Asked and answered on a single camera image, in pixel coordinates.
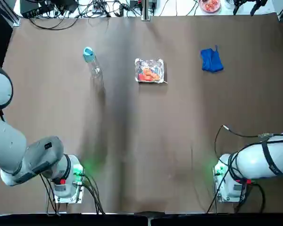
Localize pink plate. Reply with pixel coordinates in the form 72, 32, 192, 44
199, 0, 222, 13

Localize orange shrimp ingredients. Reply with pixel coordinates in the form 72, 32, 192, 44
138, 66, 161, 82

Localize long black table cable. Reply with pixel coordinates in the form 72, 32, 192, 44
28, 16, 80, 31

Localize black arm base cable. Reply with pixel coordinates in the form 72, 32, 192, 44
79, 173, 106, 215
39, 173, 60, 216
207, 178, 266, 214

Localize black power adapter brick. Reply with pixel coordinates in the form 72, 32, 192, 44
53, 0, 79, 13

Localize clear bottle with blue cap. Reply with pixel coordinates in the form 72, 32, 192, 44
82, 46, 103, 80

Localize silver aluminium camera post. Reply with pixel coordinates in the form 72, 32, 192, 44
142, 0, 152, 21

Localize loose black right arm cable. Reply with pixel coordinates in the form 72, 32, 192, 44
214, 124, 269, 165

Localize black right arm base cable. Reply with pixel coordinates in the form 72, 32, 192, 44
207, 178, 266, 214

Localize blue dishcloth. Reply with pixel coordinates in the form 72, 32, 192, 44
200, 45, 225, 73

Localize grey hub with red plugs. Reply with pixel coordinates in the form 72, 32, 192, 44
92, 5, 106, 15

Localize black left arm base cable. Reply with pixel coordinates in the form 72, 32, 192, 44
39, 173, 60, 216
79, 173, 106, 215

